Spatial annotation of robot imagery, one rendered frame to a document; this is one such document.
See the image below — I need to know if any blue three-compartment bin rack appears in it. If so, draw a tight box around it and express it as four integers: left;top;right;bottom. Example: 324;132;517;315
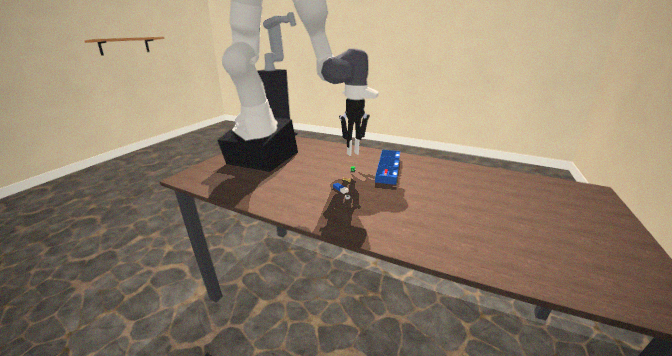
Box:
375;150;400;185

